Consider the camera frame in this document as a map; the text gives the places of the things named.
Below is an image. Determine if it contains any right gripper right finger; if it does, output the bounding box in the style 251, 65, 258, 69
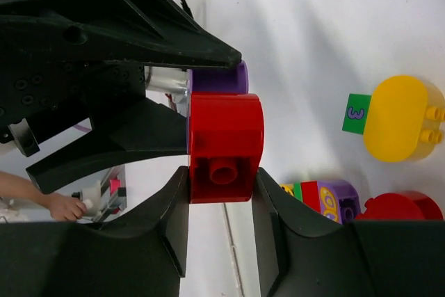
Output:
252, 169, 444, 296

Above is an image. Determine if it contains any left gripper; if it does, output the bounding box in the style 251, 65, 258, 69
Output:
1, 0, 241, 193

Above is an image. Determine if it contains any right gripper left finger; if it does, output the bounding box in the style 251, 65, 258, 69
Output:
1, 166, 189, 296

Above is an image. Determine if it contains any purple lego brick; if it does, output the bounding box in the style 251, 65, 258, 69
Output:
189, 61, 249, 94

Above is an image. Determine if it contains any red arched lego brick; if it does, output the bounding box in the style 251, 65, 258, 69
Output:
188, 93, 264, 204

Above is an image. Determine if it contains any green lego brick number three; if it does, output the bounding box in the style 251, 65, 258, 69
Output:
342, 93, 371, 135

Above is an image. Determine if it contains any yellow oval lego brick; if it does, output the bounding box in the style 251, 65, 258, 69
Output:
364, 75, 444, 163

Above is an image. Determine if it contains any person's hand in background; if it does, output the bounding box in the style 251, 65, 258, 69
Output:
46, 193, 87, 221

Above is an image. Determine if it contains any striped stacked lego block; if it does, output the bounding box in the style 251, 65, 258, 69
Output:
280, 180, 362, 224

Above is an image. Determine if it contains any red oval lego brick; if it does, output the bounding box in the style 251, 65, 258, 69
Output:
356, 191, 444, 220

